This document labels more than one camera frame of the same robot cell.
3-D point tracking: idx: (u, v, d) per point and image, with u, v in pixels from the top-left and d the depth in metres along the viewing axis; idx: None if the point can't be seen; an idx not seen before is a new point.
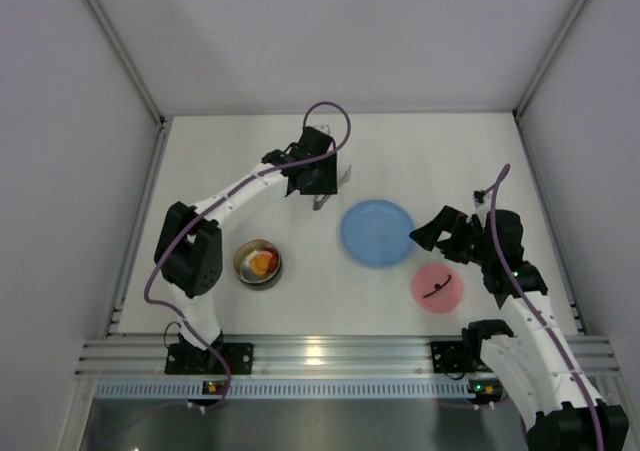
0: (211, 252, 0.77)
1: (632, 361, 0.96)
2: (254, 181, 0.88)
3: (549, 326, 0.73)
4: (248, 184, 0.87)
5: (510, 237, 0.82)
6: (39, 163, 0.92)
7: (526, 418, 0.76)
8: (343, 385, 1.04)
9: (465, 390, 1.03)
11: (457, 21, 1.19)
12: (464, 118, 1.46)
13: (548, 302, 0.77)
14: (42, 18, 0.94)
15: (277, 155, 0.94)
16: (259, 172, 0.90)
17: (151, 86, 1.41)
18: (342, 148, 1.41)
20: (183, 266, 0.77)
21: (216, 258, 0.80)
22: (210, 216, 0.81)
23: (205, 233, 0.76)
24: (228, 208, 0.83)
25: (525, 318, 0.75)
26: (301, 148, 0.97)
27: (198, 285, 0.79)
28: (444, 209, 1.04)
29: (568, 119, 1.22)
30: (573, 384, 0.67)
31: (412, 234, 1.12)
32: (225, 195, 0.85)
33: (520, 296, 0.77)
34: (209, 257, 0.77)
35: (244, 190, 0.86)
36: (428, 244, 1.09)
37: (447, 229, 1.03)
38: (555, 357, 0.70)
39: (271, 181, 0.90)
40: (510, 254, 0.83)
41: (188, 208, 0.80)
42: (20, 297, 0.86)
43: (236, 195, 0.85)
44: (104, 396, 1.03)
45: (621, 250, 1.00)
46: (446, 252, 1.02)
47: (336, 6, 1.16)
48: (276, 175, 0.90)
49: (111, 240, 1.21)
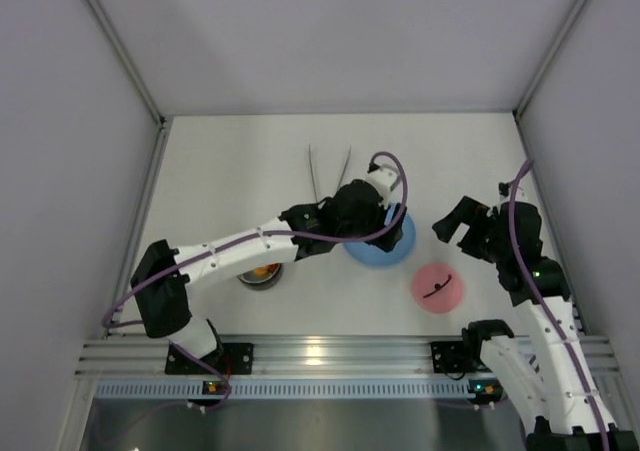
0: (171, 307, 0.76)
1: (632, 361, 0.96)
2: (254, 240, 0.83)
3: (568, 341, 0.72)
4: (246, 242, 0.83)
5: (528, 229, 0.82)
6: (39, 164, 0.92)
7: (524, 420, 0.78)
8: (343, 385, 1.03)
9: (465, 390, 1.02)
11: (457, 21, 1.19)
12: (463, 118, 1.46)
13: (568, 309, 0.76)
14: (42, 18, 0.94)
15: (299, 215, 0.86)
16: (265, 230, 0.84)
17: (151, 86, 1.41)
18: (353, 149, 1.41)
20: (144, 309, 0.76)
21: (181, 313, 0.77)
22: (186, 269, 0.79)
23: (170, 287, 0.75)
24: (209, 265, 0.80)
25: (543, 329, 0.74)
26: (333, 210, 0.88)
27: (156, 331, 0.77)
28: (463, 199, 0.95)
29: (567, 119, 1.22)
30: (586, 406, 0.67)
31: (433, 227, 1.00)
32: (212, 249, 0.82)
33: (539, 302, 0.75)
34: (169, 312, 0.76)
35: (238, 248, 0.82)
36: (443, 235, 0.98)
37: (464, 221, 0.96)
38: (572, 376, 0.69)
39: (275, 245, 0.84)
40: (527, 248, 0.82)
41: (168, 251, 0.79)
42: (19, 298, 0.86)
43: (225, 252, 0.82)
44: (104, 397, 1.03)
45: (620, 251, 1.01)
46: (463, 246, 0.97)
47: (336, 7, 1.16)
48: (282, 240, 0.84)
49: (111, 241, 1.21)
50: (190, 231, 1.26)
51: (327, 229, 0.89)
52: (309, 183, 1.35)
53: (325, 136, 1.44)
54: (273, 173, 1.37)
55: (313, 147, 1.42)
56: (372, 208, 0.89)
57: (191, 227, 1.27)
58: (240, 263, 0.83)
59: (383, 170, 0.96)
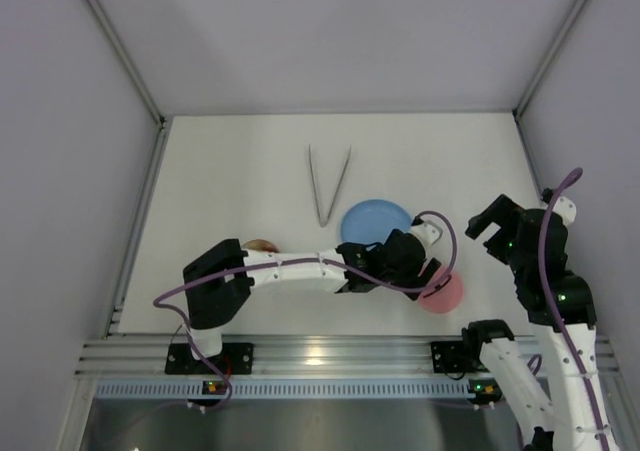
0: (228, 305, 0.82)
1: (633, 361, 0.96)
2: (313, 263, 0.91)
3: (587, 375, 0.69)
4: (305, 263, 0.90)
5: (555, 244, 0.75)
6: (39, 164, 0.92)
7: (521, 428, 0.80)
8: (343, 385, 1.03)
9: (465, 390, 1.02)
11: (457, 21, 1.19)
12: (463, 118, 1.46)
13: (591, 338, 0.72)
14: (41, 17, 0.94)
15: (353, 252, 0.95)
16: (324, 257, 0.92)
17: (151, 86, 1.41)
18: (353, 148, 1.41)
20: (200, 298, 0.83)
21: (230, 313, 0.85)
22: (251, 273, 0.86)
23: (235, 287, 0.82)
24: (272, 275, 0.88)
25: (561, 359, 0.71)
26: (381, 254, 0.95)
27: (201, 321, 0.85)
28: (500, 199, 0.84)
29: (567, 119, 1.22)
30: (595, 442, 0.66)
31: (468, 224, 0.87)
32: (278, 261, 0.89)
33: (561, 331, 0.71)
34: (225, 308, 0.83)
35: (299, 267, 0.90)
36: (470, 231, 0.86)
37: (494, 220, 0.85)
38: (585, 411, 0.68)
39: (329, 273, 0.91)
40: (551, 263, 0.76)
41: (238, 251, 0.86)
42: (19, 299, 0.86)
43: (287, 267, 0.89)
44: (103, 396, 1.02)
45: (620, 251, 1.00)
46: (487, 246, 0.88)
47: (336, 8, 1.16)
48: (336, 270, 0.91)
49: (111, 241, 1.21)
50: (190, 231, 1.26)
51: (373, 268, 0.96)
52: (309, 182, 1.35)
53: (325, 136, 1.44)
54: (273, 173, 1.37)
55: (313, 146, 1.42)
56: (415, 262, 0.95)
57: (192, 227, 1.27)
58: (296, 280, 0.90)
59: (429, 226, 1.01)
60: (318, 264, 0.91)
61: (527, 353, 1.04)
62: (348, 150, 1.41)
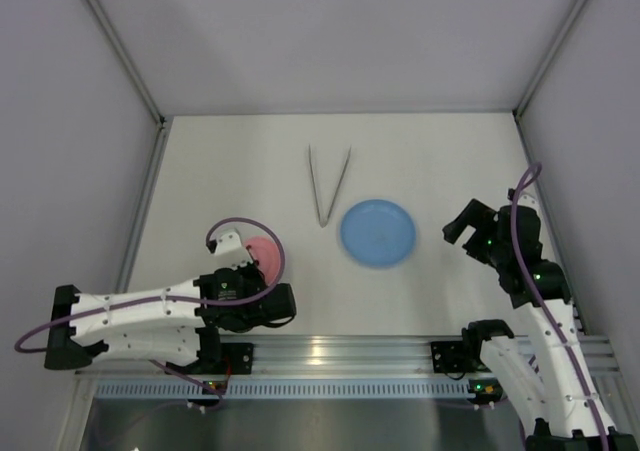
0: (59, 356, 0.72)
1: (633, 362, 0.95)
2: (155, 303, 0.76)
3: (569, 344, 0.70)
4: (143, 305, 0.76)
5: (529, 230, 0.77)
6: (40, 163, 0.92)
7: (523, 419, 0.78)
8: (343, 385, 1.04)
9: (465, 390, 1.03)
11: (456, 22, 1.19)
12: (462, 118, 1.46)
13: (570, 311, 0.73)
14: (42, 19, 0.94)
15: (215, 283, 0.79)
16: (170, 295, 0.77)
17: (151, 87, 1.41)
18: (353, 149, 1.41)
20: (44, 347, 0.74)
21: (68, 360, 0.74)
22: (83, 321, 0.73)
23: (62, 337, 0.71)
24: (100, 322, 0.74)
25: (543, 331, 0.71)
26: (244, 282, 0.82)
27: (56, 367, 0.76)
28: (471, 203, 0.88)
29: (567, 118, 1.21)
30: (586, 410, 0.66)
31: (446, 234, 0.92)
32: (107, 306, 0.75)
33: (540, 306, 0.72)
34: (58, 358, 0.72)
35: (133, 308, 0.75)
36: (449, 235, 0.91)
37: (471, 225, 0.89)
38: (571, 381, 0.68)
39: (176, 313, 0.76)
40: (528, 250, 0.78)
41: (68, 298, 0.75)
42: (21, 298, 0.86)
43: (121, 310, 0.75)
44: (104, 396, 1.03)
45: (620, 251, 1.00)
46: (468, 248, 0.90)
47: (336, 7, 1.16)
48: (184, 309, 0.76)
49: (110, 239, 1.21)
50: (189, 232, 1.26)
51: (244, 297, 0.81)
52: (309, 182, 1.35)
53: (326, 136, 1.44)
54: (273, 173, 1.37)
55: (313, 146, 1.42)
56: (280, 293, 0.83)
57: (191, 227, 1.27)
58: (137, 324, 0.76)
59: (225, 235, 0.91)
60: (162, 303, 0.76)
61: (527, 353, 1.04)
62: (348, 150, 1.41)
